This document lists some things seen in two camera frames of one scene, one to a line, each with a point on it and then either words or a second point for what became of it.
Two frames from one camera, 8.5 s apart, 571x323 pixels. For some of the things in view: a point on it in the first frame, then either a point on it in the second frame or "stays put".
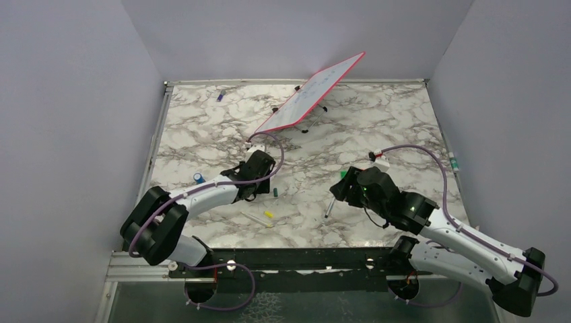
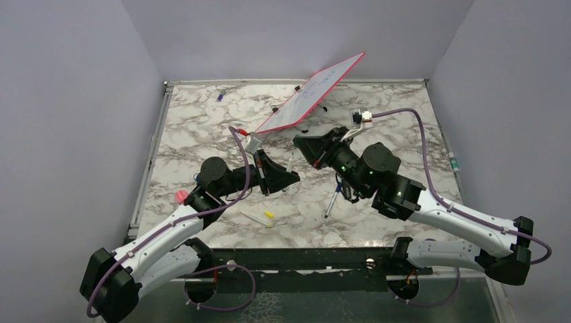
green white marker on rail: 453,162 stays put
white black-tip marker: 330,207 stays put
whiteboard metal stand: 324,108 stays put
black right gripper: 341,188 -> 314,147
